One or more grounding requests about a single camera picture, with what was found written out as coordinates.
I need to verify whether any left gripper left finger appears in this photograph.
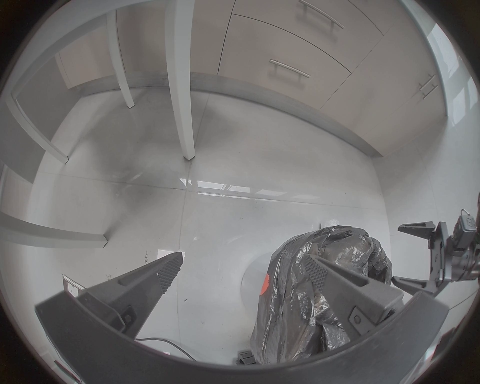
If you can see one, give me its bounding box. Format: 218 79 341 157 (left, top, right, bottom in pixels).
76 251 184 334

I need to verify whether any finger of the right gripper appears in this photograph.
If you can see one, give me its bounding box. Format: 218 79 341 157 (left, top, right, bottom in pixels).
397 221 439 241
391 275 436 298

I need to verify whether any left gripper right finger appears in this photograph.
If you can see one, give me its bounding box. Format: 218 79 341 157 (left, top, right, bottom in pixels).
302 253 406 337

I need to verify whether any black plastic bag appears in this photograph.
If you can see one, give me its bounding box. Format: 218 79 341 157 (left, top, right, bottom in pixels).
249 225 394 367

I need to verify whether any white trash bin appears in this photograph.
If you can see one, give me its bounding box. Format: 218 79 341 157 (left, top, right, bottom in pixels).
239 255 271 316

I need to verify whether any grey padded white-legged chair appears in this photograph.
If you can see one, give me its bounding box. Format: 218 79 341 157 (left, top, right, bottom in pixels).
0 0 198 249

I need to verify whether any beige cabinet with drawers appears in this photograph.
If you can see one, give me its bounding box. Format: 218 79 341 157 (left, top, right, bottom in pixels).
56 0 449 158

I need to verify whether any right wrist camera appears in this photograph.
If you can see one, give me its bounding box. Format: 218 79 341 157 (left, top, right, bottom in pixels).
451 209 480 251

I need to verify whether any black cable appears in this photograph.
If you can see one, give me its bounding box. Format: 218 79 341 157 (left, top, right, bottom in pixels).
134 337 193 361

